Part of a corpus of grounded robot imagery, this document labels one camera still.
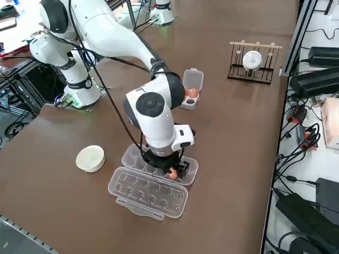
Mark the black power brick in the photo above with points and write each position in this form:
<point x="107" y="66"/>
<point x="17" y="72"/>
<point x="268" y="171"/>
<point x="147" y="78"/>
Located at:
<point x="328" y="195"/>
<point x="324" y="56"/>
<point x="315" y="82"/>
<point x="304" y="219"/>

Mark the grey aluminium frame rail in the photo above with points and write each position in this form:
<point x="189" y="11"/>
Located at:
<point x="23" y="232"/>

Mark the white bowl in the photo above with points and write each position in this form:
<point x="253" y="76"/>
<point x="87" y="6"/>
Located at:
<point x="90" y="158"/>

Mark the red black power strip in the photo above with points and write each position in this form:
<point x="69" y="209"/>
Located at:
<point x="307" y="137"/>
<point x="296" y="114"/>

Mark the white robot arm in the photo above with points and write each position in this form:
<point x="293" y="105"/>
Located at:
<point x="164" y="13"/>
<point x="156" y="119"/>

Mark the small four-slot egg tray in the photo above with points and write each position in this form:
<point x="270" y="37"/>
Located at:
<point x="193" y="79"/>

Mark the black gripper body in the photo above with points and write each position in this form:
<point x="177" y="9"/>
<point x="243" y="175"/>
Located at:
<point x="162" y="161"/>

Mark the transparent twelve-slot egg tray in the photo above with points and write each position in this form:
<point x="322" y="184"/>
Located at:
<point x="148" y="195"/>

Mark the white cup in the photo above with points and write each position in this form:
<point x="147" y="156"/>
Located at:
<point x="252" y="60"/>

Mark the aluminium frame post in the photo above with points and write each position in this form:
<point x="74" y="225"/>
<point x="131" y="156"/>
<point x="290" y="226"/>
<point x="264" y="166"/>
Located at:
<point x="296" y="39"/>

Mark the pale pink box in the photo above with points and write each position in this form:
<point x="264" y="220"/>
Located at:
<point x="331" y="124"/>

